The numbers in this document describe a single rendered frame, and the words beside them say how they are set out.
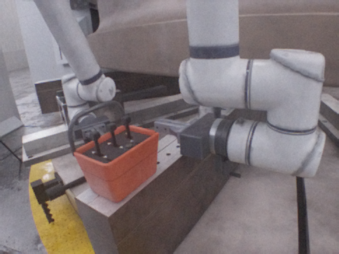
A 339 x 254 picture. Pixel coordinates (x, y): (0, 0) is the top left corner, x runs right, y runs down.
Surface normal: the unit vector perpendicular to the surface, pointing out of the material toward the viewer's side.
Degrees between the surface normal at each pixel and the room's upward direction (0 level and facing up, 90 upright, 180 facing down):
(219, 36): 92
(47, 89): 90
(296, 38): 90
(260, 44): 90
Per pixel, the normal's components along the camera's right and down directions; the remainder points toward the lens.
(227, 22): 0.31, 0.38
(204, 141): 0.82, 0.16
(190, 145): -0.56, 0.37
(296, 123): -0.34, 0.40
